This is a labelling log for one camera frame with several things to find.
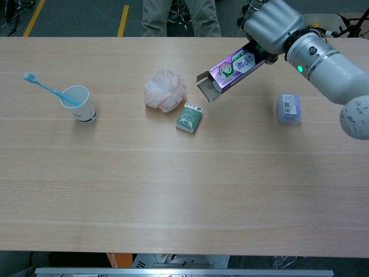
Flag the black office chair base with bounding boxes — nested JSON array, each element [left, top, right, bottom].
[[166, 0, 193, 32]]

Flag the person in khaki trousers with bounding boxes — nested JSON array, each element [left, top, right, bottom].
[[141, 0, 222, 38]]

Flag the orange box under table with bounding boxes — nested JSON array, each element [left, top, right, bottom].
[[106, 252, 133, 268]]

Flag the blue toothbrush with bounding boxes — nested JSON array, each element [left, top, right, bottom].
[[23, 73, 82, 107]]

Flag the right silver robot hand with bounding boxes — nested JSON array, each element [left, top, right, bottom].
[[243, 0, 305, 55]]

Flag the white paper cup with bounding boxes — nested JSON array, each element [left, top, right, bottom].
[[59, 85, 97, 124]]

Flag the aluminium profile rail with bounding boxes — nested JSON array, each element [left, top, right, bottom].
[[34, 267, 335, 277]]

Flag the purple toothpaste box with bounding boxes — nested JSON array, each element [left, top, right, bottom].
[[196, 40, 268, 103]]

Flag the green tissue pack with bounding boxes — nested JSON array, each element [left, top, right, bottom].
[[175, 102, 204, 135]]

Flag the white mesh bath sponge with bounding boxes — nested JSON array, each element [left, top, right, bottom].
[[144, 69, 187, 113]]

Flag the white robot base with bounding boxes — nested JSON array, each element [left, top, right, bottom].
[[131, 253, 230, 269]]

